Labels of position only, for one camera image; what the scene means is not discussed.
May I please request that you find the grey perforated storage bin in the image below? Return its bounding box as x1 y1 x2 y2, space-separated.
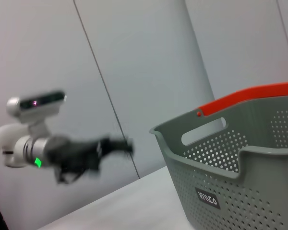
149 94 288 230

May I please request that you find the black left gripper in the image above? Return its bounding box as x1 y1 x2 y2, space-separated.
46 135 135 173

